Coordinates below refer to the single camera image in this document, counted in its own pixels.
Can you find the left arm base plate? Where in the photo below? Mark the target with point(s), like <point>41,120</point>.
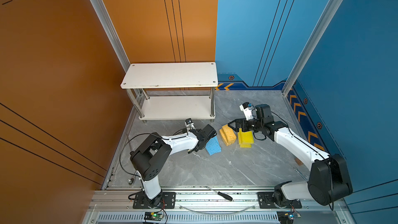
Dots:
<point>165,200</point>

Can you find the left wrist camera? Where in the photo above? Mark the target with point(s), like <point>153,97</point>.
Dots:
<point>189,124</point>

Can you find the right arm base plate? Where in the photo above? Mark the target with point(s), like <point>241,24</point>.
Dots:
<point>270,200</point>

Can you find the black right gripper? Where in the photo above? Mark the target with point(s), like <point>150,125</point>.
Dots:
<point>238,122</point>

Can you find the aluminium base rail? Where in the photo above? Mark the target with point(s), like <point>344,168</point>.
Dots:
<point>199,205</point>

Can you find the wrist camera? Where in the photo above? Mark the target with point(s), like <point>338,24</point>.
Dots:
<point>247,108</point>
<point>189,124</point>

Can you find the left aluminium corner post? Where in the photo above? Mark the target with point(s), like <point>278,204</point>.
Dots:
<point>107,24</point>

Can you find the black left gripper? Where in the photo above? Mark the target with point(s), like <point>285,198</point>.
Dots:
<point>199,130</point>

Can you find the black handled screwdriver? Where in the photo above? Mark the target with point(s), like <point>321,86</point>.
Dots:
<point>223,195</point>

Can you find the green circuit board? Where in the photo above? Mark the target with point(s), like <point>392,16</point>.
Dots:
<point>153,217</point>
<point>285,217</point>

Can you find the aluminium corner post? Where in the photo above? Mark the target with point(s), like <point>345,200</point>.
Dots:
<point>107,24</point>
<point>327,15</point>

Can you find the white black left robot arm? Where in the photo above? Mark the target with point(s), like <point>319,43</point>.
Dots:
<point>152,154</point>

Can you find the orange yellow sponge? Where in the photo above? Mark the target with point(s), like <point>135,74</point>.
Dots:
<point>227,135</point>

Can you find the blue sponge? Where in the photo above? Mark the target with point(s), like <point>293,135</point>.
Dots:
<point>213,146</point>

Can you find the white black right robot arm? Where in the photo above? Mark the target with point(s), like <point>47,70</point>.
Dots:
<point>329,178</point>

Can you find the right aluminium corner post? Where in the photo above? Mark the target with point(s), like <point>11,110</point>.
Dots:
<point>327,15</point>

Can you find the left green circuit board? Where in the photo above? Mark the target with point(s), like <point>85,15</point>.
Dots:
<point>153,217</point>

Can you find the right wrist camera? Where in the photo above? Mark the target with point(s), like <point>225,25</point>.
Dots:
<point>247,108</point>

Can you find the right green circuit board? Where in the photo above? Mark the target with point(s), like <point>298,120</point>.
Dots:
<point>285,217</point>

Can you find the white two-tier shelf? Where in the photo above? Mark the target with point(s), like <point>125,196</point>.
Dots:
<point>145,76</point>

